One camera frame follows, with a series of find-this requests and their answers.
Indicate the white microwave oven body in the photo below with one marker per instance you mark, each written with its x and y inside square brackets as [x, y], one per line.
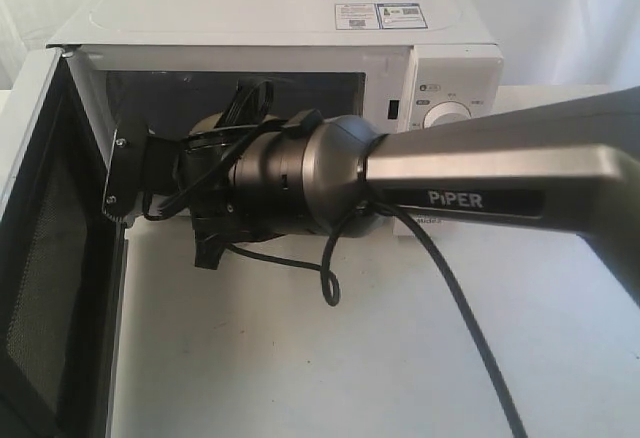
[407, 71]

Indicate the blue white warning sticker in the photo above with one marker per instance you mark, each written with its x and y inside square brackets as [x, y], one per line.
[379, 16]

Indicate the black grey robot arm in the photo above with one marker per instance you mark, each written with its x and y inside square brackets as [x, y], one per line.
[570, 166]

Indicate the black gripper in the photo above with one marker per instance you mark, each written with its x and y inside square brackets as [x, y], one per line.
[201, 175]

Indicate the white microwave door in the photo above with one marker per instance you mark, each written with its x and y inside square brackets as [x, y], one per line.
[61, 258]

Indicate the upper white control knob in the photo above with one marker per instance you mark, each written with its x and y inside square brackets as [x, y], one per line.
[444, 113]

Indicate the white ceramic bowl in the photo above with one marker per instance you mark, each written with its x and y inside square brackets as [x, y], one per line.
[210, 123]

